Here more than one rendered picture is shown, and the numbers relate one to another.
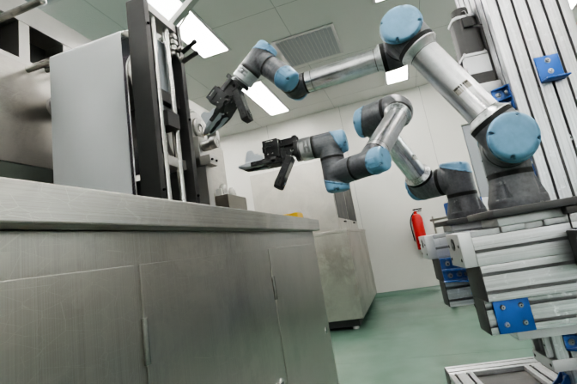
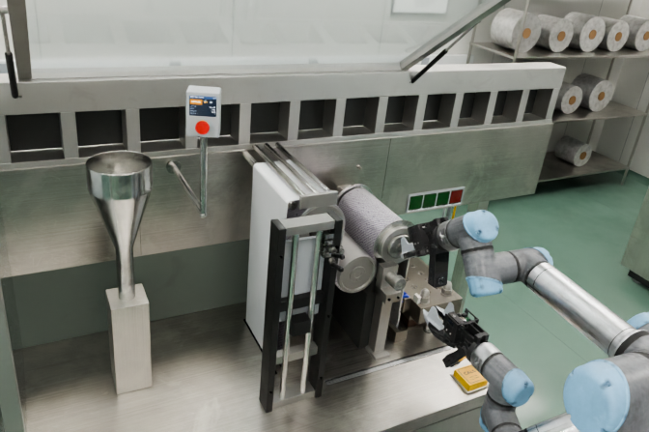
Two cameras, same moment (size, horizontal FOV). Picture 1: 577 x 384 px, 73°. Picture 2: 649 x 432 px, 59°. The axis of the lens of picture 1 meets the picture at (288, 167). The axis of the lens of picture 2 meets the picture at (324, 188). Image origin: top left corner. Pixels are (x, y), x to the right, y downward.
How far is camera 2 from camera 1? 1.39 m
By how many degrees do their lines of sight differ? 58
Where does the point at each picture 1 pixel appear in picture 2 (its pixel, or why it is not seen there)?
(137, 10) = (274, 240)
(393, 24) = (578, 395)
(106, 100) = not seen: hidden behind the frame
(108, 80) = not seen: hidden behind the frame
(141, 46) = (272, 275)
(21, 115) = (236, 201)
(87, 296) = not seen: outside the picture
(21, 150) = (235, 231)
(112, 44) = (282, 208)
